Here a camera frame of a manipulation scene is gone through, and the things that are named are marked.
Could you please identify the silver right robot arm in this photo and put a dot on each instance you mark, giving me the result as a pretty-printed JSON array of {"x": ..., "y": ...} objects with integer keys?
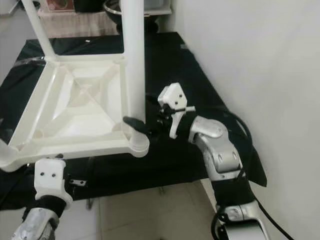
[{"x": 222, "y": 150}]

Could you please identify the black table cloth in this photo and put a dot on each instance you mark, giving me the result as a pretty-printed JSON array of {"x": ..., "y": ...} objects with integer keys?
[{"x": 190, "y": 75}]

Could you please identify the white plastic table leg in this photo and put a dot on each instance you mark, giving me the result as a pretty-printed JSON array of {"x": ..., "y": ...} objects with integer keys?
[
  {"x": 135, "y": 60},
  {"x": 37, "y": 27},
  {"x": 7, "y": 157}
]

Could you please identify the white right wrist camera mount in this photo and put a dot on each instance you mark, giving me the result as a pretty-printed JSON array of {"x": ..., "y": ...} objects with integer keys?
[{"x": 174, "y": 95}]

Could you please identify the white plastic children table top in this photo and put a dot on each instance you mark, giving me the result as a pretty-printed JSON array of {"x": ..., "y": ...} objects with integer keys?
[{"x": 80, "y": 130}]

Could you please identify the red printed box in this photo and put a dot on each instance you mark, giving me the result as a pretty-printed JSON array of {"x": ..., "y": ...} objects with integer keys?
[{"x": 60, "y": 5}]

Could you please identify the grey metal table leg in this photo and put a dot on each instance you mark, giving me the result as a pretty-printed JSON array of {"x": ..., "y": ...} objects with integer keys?
[{"x": 89, "y": 202}]

